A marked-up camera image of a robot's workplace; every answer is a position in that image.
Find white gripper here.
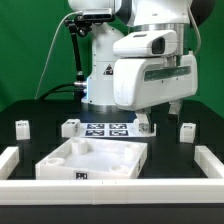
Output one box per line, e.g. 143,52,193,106
113,54,198,133

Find white square table top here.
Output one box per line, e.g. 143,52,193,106
35,137,148,180

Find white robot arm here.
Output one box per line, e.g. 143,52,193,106
68,0,216,134

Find sheet of four fiducial tags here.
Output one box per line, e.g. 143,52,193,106
79,123,137,138

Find white u-shaped fence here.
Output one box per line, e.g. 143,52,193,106
0,147,224,205

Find black base cables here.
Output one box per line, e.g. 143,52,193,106
39,81,88,101

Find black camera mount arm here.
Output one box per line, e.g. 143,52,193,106
64,16,91,81

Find grey depth camera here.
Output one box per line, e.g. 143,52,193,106
82,8,113,21

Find white camera cable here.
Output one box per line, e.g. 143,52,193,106
34,10,84,100

